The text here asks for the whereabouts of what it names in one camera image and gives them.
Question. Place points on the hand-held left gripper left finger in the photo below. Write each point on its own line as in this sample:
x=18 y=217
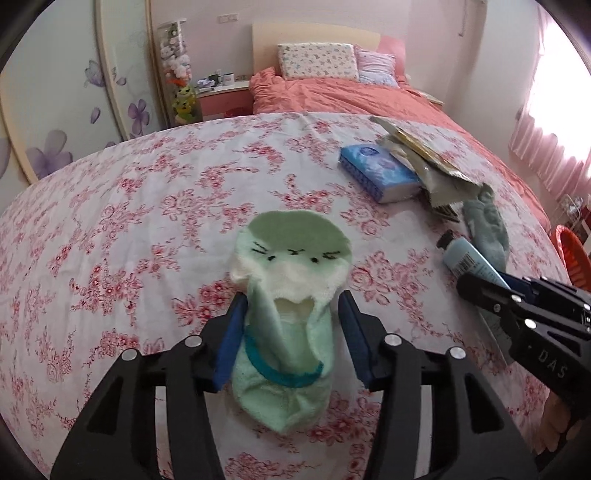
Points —
x=231 y=341

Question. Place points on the white plastic wrapper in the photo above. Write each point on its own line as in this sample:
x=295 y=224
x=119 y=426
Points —
x=434 y=180

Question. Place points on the pink floral tablecloth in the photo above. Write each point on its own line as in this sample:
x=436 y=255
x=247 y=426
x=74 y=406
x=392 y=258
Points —
x=115 y=254

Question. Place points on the person's right hand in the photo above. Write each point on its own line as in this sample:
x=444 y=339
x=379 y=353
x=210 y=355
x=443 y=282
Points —
x=556 y=415

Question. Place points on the pink and white nightstand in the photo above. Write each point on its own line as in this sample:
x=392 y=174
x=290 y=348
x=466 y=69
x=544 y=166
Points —
x=226 y=101

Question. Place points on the white wall switch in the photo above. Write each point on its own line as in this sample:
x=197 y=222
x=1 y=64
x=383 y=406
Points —
x=227 y=17

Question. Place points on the clear tube of plush toys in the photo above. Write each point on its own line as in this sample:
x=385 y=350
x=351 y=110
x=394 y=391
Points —
x=175 y=50

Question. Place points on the orange plastic basket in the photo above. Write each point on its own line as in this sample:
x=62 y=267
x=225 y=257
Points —
x=575 y=258

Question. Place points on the floral print pillow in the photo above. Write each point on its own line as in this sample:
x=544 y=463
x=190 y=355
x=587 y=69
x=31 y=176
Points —
x=318 y=62

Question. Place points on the green frog plush toy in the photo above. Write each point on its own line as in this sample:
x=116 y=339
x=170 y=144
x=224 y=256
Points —
x=184 y=104

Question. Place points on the pink curtain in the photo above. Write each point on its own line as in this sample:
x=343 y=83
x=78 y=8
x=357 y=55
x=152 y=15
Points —
x=554 y=138

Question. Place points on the small white nightstand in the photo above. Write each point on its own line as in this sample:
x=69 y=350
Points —
x=427 y=97

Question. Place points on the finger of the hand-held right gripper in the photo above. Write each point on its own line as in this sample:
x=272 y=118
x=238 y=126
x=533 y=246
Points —
x=485 y=293
x=545 y=288

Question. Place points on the blue tissue pack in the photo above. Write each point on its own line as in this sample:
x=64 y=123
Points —
x=378 y=170

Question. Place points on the pink striped pillow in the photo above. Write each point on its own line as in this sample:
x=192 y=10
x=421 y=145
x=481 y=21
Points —
x=376 y=69

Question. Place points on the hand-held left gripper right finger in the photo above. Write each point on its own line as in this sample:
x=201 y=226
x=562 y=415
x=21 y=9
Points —
x=353 y=341

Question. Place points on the small blue cloth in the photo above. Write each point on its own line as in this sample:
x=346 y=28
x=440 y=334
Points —
x=205 y=82

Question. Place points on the light green face sock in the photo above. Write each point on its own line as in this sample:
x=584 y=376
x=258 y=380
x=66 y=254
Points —
x=286 y=286

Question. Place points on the dark mug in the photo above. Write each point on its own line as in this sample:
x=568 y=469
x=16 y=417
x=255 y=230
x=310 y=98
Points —
x=214 y=78

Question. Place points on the beige and pink headboard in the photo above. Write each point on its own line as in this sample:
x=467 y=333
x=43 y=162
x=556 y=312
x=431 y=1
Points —
x=314 y=32

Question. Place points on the white mug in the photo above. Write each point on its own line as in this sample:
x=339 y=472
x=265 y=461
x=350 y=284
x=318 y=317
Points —
x=228 y=78

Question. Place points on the light blue cream tube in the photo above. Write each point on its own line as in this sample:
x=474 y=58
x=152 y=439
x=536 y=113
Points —
x=466 y=258

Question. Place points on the flower print sliding wardrobe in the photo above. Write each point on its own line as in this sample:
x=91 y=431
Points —
x=69 y=92

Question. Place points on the pink bed duvet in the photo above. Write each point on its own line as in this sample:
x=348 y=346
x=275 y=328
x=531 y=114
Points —
x=346 y=99

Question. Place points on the grey blue sock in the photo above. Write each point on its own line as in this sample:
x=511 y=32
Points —
x=487 y=226

